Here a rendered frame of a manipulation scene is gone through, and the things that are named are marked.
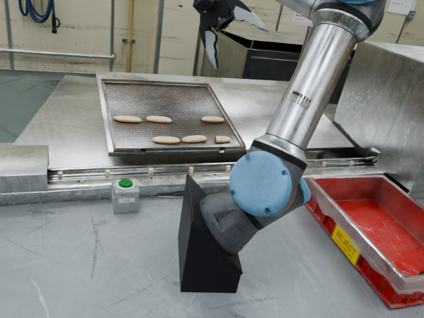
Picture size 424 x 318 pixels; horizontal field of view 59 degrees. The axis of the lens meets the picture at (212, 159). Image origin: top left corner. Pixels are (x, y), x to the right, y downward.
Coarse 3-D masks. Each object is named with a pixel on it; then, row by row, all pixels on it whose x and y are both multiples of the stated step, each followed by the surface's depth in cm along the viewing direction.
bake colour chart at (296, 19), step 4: (292, 12) 197; (292, 16) 198; (296, 16) 198; (300, 16) 199; (292, 20) 199; (296, 20) 200; (300, 20) 200; (304, 20) 201; (308, 20) 202; (296, 24) 201; (300, 24) 202; (304, 24) 202; (308, 24) 203; (312, 24) 204
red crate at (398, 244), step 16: (320, 208) 120; (352, 208) 130; (368, 208) 132; (368, 224) 123; (384, 224) 125; (400, 224) 126; (384, 240) 116; (400, 240) 118; (416, 240) 119; (400, 256) 111; (416, 256) 112; (368, 272) 99; (416, 272) 105; (384, 288) 94; (400, 304) 92; (416, 304) 94
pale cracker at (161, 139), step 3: (153, 138) 137; (156, 138) 136; (159, 138) 137; (162, 138) 137; (165, 138) 137; (168, 138) 138; (171, 138) 138; (174, 138) 139; (177, 138) 140; (156, 141) 136; (159, 141) 136; (162, 141) 136; (165, 141) 136; (168, 141) 137; (171, 141) 137; (174, 141) 138; (177, 141) 138
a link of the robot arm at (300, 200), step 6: (300, 180) 80; (300, 186) 80; (306, 186) 80; (300, 192) 81; (306, 192) 81; (300, 198) 81; (306, 198) 82; (294, 204) 81; (300, 204) 83; (288, 210) 80; (258, 216) 83; (270, 216) 83; (276, 216) 83; (282, 216) 85; (264, 222) 84; (270, 222) 85
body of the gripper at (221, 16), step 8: (216, 0) 87; (224, 0) 86; (216, 8) 87; (224, 8) 87; (200, 16) 89; (208, 16) 88; (216, 16) 88; (224, 16) 87; (232, 16) 90; (208, 24) 89; (216, 24) 88; (224, 24) 93
